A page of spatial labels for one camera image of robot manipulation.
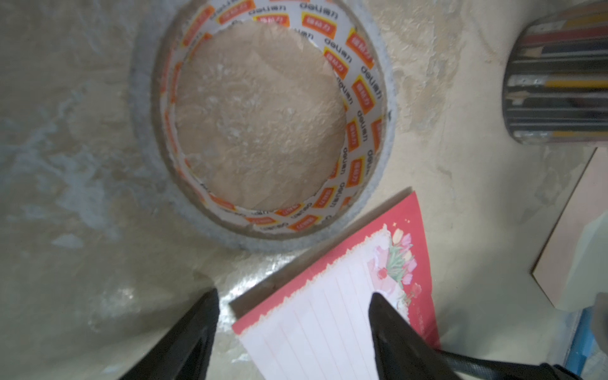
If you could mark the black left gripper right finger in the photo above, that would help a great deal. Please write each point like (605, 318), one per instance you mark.
(400, 353)

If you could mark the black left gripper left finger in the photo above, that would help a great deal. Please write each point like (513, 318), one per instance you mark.
(185, 351)

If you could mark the pink lined letter paper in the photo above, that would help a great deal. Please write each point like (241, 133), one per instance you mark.
(317, 327)

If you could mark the pink paper envelope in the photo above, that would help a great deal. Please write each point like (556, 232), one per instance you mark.
(572, 268)

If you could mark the highlighter marker pack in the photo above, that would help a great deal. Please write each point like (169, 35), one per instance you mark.
(576, 348)

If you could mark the pencil holder cup with pencils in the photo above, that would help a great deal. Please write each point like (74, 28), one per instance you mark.
(555, 82)

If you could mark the clear tape roll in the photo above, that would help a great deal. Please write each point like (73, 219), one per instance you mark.
(270, 123)

